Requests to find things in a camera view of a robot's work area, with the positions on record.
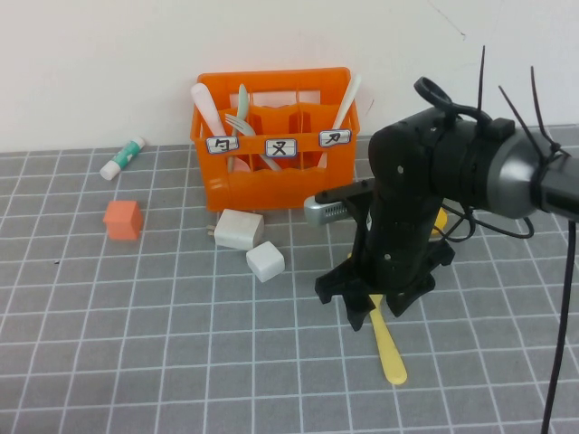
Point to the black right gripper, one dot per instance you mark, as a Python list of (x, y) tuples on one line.
[(400, 203)]

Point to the white cube block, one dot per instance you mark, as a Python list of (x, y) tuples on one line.
[(265, 262)]

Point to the orange plastic cutlery holder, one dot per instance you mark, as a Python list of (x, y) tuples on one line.
[(271, 192)]

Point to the white plastic knife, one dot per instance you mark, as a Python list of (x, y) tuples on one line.
[(350, 97)]

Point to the black zip tie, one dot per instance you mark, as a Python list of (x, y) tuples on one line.
[(520, 117), (538, 104), (481, 81)]

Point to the pink plastic spoon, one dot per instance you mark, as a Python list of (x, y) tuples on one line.
[(203, 101)]

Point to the grey grid tablecloth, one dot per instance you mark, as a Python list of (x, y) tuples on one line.
[(181, 339)]

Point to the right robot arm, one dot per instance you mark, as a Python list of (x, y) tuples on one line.
[(511, 176)]

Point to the grey plastic fork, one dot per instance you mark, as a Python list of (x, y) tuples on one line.
[(240, 125)]

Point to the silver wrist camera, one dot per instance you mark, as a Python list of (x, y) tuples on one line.
[(325, 210)]

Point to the paper label with handwritten character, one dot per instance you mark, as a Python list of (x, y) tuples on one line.
[(281, 148), (222, 145), (335, 138)]

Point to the yellow plastic knife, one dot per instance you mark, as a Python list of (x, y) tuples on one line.
[(389, 352)]

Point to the yellow rubber duck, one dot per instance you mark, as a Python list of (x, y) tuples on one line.
[(441, 222)]

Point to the orange cube block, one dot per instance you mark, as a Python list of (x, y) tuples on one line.
[(123, 223)]

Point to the white charger plug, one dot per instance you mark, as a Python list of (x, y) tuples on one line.
[(237, 230)]

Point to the mint green plastic cutlery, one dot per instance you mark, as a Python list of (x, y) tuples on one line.
[(243, 101)]

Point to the green and white glue stick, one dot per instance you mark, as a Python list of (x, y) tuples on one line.
[(122, 159)]

